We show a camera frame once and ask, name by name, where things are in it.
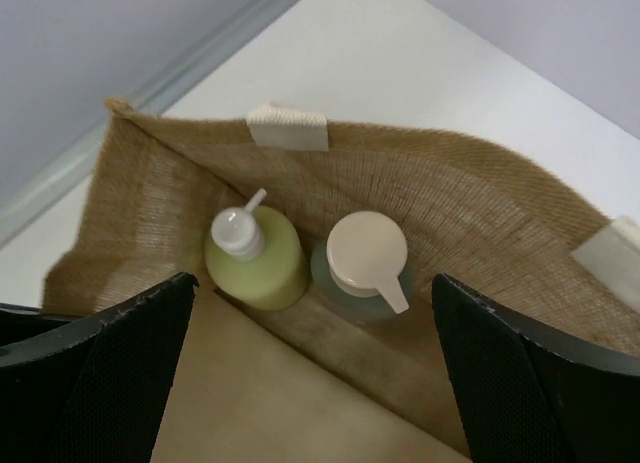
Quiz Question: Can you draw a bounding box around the burlap canvas tote bag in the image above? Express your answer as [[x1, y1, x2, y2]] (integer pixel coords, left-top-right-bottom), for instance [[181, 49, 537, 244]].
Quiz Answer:
[[43, 100, 639, 450]]

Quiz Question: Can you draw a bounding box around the yellow-green squeeze bottle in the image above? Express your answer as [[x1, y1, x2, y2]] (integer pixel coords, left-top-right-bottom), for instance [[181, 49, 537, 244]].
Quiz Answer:
[[204, 188, 310, 311]]

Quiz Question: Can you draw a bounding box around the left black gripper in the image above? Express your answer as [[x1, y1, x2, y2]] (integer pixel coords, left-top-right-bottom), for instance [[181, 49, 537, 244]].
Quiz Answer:
[[0, 303, 75, 343]]

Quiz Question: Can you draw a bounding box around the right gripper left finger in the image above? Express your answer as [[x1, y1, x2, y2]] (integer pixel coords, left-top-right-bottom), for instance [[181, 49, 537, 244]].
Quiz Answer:
[[1, 273, 198, 462]]

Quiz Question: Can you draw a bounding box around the grey-green pump bottle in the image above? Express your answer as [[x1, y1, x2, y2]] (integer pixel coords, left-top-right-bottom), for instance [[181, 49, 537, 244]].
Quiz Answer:
[[311, 211, 414, 325]]

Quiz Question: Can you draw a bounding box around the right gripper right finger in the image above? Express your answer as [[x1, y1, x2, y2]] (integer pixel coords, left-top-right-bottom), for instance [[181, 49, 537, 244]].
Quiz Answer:
[[431, 274, 639, 462]]

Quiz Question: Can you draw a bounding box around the left aluminium frame post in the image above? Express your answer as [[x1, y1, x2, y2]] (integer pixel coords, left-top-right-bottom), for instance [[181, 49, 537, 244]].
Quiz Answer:
[[1, 0, 299, 241]]

